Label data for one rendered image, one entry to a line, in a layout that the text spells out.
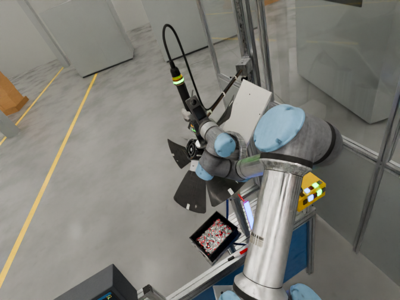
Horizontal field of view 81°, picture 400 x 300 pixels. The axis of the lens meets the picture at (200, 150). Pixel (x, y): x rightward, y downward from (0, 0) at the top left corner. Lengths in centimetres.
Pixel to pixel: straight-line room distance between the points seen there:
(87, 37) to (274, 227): 805
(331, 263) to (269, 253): 166
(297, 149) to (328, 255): 174
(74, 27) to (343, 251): 800
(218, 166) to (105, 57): 768
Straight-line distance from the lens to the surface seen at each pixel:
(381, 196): 161
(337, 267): 219
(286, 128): 51
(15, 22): 1448
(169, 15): 645
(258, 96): 135
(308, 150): 54
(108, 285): 100
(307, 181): 121
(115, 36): 816
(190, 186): 135
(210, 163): 84
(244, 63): 153
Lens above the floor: 201
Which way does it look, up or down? 39 degrees down
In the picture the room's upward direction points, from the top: 22 degrees counter-clockwise
